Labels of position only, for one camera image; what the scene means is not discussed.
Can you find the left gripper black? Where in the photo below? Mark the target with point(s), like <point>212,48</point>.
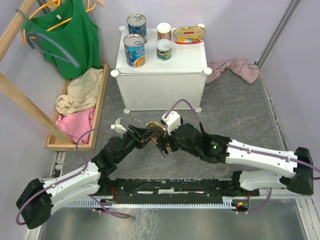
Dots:
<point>141,135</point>

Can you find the wooden rack pole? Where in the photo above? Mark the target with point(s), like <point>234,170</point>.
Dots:
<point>14,26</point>
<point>20,99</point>

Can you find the oval gold tin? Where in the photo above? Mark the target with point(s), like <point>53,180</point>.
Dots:
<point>188,35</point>
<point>152,125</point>

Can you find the beige cloth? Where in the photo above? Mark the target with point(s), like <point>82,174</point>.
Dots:
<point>82,93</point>

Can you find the white cube cabinet counter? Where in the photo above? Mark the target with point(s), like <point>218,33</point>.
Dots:
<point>158,84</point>

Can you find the blue can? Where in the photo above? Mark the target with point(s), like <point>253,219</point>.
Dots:
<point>134,46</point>
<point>137,24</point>

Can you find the wooden rack pole lower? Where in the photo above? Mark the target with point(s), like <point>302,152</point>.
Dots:
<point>20,99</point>

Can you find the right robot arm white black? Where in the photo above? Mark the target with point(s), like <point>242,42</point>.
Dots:
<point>292,170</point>

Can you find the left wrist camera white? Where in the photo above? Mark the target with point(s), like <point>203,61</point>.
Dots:
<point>118,127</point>

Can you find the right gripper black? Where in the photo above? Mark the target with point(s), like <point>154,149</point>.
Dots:
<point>170,141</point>

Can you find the orange can white lid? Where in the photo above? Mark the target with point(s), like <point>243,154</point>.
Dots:
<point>163,31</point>

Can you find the wooden rack pole upper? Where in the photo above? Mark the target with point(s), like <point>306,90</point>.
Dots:
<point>14,26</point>

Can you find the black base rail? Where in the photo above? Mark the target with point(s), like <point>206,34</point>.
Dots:
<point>172,191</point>

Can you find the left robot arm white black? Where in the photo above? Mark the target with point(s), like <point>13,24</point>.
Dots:
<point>40,199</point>

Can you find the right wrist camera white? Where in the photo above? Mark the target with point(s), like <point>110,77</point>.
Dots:
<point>172,121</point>

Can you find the pink cloth in tray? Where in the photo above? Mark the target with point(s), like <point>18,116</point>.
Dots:
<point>77,123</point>

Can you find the mauve cloth on floor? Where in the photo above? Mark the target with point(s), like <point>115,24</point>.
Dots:
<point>248,72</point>

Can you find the green can white lid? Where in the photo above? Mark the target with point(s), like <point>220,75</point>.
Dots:
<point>164,49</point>

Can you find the white cable duct comb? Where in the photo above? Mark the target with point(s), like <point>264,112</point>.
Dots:
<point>87,202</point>

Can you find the aluminium floor rail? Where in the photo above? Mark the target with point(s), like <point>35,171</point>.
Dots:
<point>287,197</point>

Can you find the wooden tray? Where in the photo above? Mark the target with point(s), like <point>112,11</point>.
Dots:
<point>54,144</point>

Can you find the green tank top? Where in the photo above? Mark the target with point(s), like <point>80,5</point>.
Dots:
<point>85,53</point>

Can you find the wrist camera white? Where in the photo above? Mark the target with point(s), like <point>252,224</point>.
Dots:
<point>118,127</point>
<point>172,121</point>

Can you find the aluminium frame post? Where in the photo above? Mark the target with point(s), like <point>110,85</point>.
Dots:
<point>277,32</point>

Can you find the orange clothes hanger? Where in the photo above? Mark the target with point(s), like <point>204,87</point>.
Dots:
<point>67,20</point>

